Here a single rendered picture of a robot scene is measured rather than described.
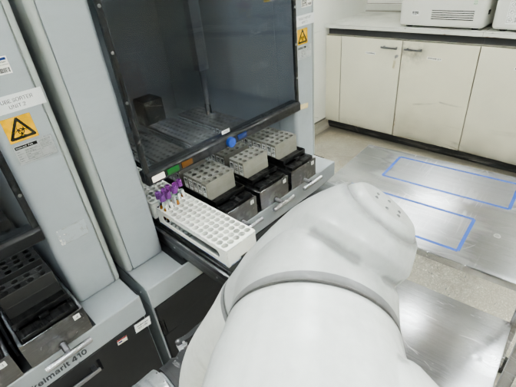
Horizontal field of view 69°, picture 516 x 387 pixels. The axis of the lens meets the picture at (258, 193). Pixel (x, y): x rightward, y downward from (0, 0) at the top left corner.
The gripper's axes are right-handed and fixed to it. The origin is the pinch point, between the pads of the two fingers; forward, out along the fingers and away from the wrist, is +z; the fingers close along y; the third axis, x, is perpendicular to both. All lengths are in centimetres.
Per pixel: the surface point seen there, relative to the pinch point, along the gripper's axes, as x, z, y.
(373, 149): -7, 76, 11
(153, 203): -11.7, 5.8, 40.5
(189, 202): -11.4, 12.4, 32.8
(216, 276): -3.2, 3.0, 12.3
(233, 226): -11.5, 12.3, 14.7
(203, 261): -5.4, 3.0, 16.8
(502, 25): -19, 239, 19
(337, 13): -20, 255, 146
